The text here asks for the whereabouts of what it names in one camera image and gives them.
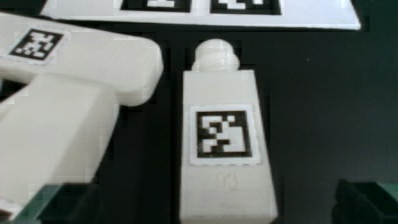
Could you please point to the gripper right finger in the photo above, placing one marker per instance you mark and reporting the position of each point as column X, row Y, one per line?
column 366, row 203

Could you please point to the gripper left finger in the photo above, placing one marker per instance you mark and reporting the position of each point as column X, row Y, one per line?
column 62, row 205

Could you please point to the white chair leg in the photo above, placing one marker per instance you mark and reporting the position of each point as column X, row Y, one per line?
column 226, row 193

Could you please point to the white tag sheet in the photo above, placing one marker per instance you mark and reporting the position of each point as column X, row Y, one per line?
column 325, row 14

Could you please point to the white chair back frame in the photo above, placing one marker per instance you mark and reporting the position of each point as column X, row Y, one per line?
column 89, row 71

